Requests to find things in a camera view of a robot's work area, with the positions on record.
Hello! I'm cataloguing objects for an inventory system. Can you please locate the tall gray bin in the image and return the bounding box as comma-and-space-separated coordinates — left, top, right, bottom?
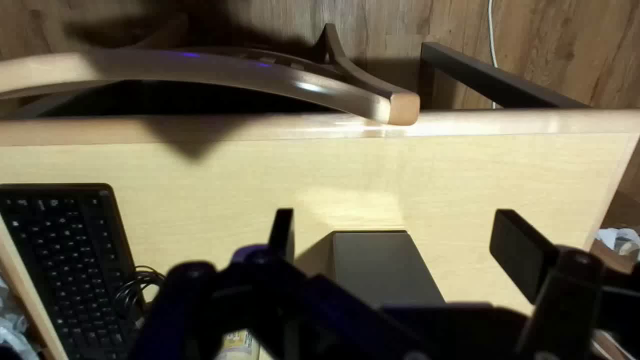
297, 228, 449, 309

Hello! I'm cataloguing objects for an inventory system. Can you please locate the black computer keyboard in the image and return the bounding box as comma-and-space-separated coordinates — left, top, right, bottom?
0, 182, 147, 360

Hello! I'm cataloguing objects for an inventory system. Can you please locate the white plastic bag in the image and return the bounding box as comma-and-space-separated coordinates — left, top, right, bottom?
0, 278, 39, 360

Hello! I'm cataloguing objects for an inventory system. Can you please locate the black keyboard cable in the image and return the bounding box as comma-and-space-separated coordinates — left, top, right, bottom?
117, 264, 168, 324

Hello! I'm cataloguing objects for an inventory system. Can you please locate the white wall cable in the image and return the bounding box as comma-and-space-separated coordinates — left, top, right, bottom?
487, 0, 502, 108

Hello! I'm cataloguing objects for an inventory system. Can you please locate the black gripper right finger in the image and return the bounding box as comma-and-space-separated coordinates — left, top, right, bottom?
489, 208, 640, 360

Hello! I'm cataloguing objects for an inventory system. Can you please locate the crumpled white paper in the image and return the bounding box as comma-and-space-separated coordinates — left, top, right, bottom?
589, 226, 640, 272

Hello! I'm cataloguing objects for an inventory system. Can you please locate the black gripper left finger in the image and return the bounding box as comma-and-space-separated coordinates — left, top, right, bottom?
133, 206, 429, 360

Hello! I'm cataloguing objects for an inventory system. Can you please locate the black metal frame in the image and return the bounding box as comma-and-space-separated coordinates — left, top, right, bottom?
419, 40, 593, 111

